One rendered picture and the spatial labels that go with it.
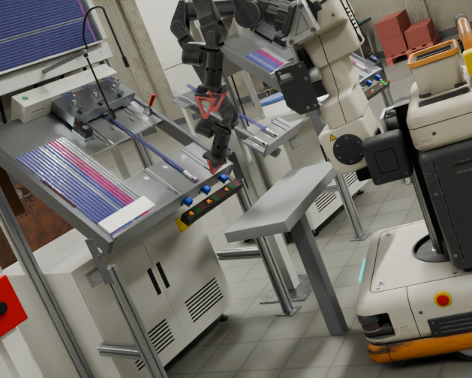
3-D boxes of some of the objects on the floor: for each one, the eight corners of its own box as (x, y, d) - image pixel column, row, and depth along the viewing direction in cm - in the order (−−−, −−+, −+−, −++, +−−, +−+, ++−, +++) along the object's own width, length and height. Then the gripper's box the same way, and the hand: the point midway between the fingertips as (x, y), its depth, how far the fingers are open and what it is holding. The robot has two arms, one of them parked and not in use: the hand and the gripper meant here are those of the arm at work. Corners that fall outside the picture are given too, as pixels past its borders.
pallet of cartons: (446, 38, 959) (434, -2, 944) (434, 51, 869) (421, 7, 855) (398, 53, 1000) (386, 16, 986) (382, 67, 910) (368, 26, 896)
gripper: (219, 151, 217) (210, 184, 227) (236, 141, 224) (226, 173, 234) (205, 142, 219) (196, 174, 229) (222, 132, 226) (213, 163, 236)
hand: (212, 172), depth 231 cm, fingers closed
